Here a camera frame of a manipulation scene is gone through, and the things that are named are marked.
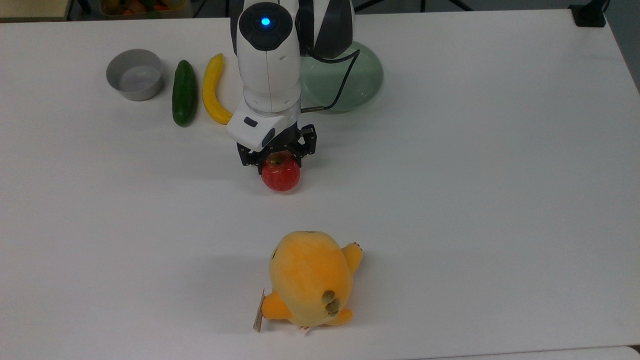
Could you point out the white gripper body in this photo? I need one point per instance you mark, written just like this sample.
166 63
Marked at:
255 127

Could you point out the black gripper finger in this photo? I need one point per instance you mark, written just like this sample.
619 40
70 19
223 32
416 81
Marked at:
249 156
307 141

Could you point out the red apple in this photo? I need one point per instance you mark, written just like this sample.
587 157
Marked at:
281 174

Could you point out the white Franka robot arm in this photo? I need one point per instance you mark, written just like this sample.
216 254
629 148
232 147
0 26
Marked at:
270 65

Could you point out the yellow banana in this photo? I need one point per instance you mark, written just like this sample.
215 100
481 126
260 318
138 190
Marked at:
212 92

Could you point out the green cucumber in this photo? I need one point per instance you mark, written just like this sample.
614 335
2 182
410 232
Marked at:
184 95

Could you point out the pale green plate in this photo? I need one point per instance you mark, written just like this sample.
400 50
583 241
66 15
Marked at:
364 75

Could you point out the round metal bowl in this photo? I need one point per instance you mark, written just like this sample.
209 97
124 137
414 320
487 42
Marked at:
135 77

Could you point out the orange plush toy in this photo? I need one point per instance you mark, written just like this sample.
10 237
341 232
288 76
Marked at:
310 275

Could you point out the clear box of toy fruit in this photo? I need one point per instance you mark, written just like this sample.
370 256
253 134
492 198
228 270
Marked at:
142 7

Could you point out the black tripod legs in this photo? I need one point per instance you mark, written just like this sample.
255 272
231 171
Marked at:
425 4

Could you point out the wooden side table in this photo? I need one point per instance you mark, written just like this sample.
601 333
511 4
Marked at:
32 8

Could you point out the black table clamp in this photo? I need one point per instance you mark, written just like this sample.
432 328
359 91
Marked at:
589 15

